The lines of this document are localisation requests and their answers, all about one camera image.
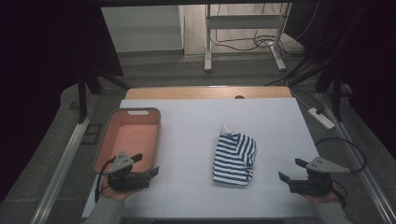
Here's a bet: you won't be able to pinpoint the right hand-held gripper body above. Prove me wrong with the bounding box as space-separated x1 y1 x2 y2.
288 156 351 197

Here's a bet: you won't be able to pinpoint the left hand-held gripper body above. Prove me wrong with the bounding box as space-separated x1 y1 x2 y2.
106 150 152 192

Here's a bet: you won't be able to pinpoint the pink plastic basket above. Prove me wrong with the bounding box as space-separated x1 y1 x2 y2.
92 106 163 175

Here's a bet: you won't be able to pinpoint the blue white striped shirt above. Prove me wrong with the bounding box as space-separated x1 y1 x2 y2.
212 123 258 187

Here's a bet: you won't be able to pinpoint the person's left hand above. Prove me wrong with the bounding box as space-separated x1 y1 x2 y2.
99 182 142 203

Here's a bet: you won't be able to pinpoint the person's right hand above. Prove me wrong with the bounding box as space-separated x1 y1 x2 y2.
300 182 344 206

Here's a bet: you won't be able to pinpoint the white power strip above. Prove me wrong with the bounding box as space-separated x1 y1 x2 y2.
306 106 336 131

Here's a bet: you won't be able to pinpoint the black stand legs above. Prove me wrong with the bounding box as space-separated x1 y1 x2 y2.
315 66 353 123
77 70 133 124

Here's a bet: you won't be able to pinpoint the dark curtain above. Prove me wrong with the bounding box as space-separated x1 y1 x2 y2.
0 0 125 202
284 0 396 160

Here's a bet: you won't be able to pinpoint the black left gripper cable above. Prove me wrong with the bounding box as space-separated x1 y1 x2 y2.
94 156 117 203

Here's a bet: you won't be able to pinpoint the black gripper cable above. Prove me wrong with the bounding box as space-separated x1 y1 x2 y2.
94 156 117 203
314 136 367 174

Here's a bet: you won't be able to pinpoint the metal floor rail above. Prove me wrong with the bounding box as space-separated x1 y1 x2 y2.
28 92 101 224
317 92 396 224

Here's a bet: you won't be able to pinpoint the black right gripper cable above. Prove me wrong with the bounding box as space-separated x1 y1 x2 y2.
314 136 367 174

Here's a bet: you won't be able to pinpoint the bundle of black cables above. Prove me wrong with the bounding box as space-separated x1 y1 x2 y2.
263 54 332 89

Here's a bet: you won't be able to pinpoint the tangle of floor cables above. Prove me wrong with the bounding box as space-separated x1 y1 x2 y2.
210 28 302 54

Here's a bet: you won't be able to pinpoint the white metal stand frame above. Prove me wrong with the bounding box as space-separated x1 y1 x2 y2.
203 3 292 74

